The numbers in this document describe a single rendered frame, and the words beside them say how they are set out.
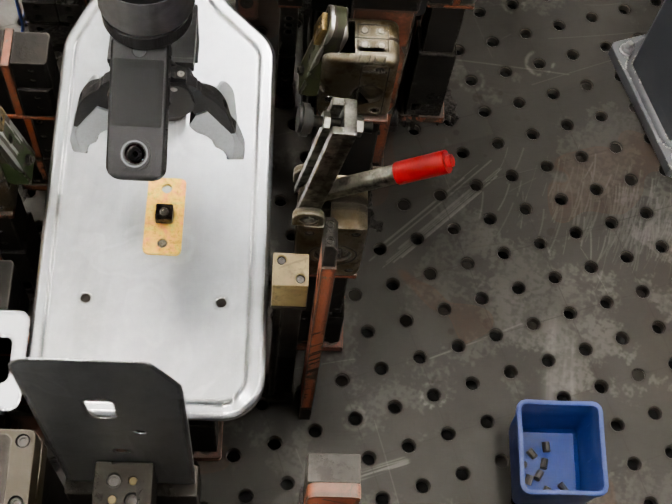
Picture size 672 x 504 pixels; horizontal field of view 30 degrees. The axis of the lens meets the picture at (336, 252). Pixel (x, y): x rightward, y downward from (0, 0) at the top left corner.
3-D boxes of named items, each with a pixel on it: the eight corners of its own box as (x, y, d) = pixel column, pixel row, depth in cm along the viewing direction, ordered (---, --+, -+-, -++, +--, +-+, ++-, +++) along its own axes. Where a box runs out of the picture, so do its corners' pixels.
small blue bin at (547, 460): (501, 420, 150) (516, 398, 142) (582, 423, 150) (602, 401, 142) (505, 511, 145) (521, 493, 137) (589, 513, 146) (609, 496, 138)
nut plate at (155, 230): (149, 178, 126) (148, 172, 125) (186, 180, 126) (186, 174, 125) (141, 254, 123) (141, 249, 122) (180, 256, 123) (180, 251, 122)
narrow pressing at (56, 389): (68, 474, 114) (4, 349, 83) (196, 477, 114) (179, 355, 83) (67, 480, 113) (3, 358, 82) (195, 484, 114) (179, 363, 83)
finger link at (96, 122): (83, 107, 116) (136, 62, 110) (76, 162, 113) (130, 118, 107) (53, 95, 114) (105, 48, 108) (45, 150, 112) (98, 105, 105)
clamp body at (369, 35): (294, 166, 162) (308, -4, 128) (382, 170, 163) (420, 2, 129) (292, 231, 158) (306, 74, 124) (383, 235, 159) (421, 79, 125)
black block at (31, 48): (13, 146, 160) (-33, 14, 134) (97, 150, 161) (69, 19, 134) (5, 203, 157) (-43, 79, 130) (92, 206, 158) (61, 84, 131)
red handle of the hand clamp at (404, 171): (296, 172, 120) (446, 134, 113) (307, 181, 122) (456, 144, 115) (295, 212, 118) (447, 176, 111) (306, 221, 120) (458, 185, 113)
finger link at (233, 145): (269, 105, 115) (208, 52, 109) (267, 159, 113) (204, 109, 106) (242, 114, 117) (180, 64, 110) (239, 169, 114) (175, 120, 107)
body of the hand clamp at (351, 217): (287, 304, 154) (299, 172, 122) (342, 306, 154) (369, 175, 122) (285, 350, 152) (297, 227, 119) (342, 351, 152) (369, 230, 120)
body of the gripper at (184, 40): (203, 47, 111) (199, -45, 100) (197, 128, 107) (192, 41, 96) (116, 43, 110) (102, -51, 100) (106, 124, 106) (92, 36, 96)
